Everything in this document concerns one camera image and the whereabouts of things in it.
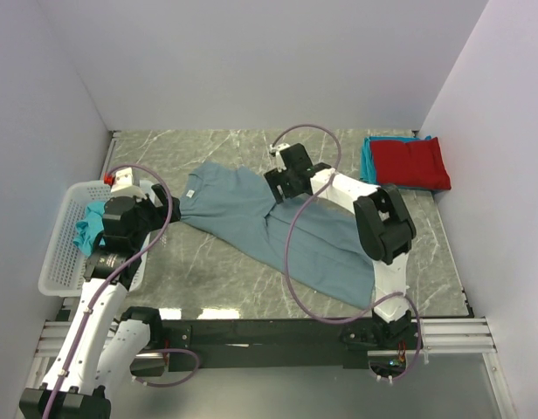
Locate grey blue t shirt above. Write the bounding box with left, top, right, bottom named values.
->
left=180, top=161, right=375, bottom=308

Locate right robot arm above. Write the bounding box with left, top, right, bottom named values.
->
left=265, top=143, right=416, bottom=348

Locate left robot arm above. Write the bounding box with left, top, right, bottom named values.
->
left=19, top=182, right=181, bottom=418

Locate crumpled turquoise t shirt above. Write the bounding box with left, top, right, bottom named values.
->
left=73, top=201, right=106, bottom=257

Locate folded turquoise t shirt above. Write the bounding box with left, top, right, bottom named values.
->
left=359, top=134, right=431, bottom=186

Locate white plastic mesh basket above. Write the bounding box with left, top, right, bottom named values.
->
left=38, top=181, right=161, bottom=298

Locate folded red t shirt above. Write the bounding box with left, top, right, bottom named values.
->
left=370, top=137, right=452, bottom=191

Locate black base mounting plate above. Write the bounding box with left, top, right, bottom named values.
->
left=110, top=322, right=427, bottom=379

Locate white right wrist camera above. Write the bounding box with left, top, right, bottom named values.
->
left=269, top=143, right=290, bottom=172

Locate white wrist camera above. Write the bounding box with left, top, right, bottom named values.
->
left=103, top=168, right=147, bottom=200
left=269, top=143, right=290, bottom=172

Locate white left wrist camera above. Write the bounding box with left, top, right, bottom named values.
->
left=103, top=168, right=147, bottom=200

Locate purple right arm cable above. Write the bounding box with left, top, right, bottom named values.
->
left=270, top=123, right=424, bottom=383

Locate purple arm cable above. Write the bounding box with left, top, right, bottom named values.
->
left=270, top=123, right=424, bottom=383
left=39, top=164, right=201, bottom=419

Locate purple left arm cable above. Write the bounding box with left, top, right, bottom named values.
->
left=39, top=164, right=201, bottom=419

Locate aluminium rail frame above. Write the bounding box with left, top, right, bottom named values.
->
left=29, top=140, right=496, bottom=402

